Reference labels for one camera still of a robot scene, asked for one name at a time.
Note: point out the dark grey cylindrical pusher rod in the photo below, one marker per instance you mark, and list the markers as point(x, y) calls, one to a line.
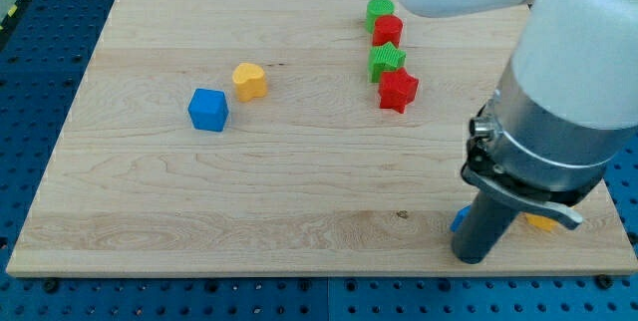
point(486, 222)

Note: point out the silver tool mount with lever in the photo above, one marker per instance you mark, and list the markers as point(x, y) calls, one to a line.
point(523, 158)

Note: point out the blue triangle block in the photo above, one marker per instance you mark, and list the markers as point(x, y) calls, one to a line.
point(459, 218)

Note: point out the yellow block behind arm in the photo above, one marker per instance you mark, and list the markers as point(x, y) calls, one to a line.
point(540, 222)

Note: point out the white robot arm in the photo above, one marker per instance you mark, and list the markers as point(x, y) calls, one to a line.
point(565, 105)

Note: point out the red star block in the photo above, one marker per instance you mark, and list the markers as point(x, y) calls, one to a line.
point(397, 89)

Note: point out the green star block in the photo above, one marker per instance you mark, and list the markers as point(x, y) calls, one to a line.
point(384, 58)

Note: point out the red cylinder block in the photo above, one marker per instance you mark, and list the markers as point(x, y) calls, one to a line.
point(387, 29)

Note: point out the green cylinder block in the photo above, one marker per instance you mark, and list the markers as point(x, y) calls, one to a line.
point(376, 9)

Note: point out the wooden board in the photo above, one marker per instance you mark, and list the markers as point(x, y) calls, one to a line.
point(314, 179)

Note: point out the yellow heart block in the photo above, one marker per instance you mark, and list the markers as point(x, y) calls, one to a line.
point(249, 81)

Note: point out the blue cube block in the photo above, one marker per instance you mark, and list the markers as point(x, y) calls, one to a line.
point(208, 110)

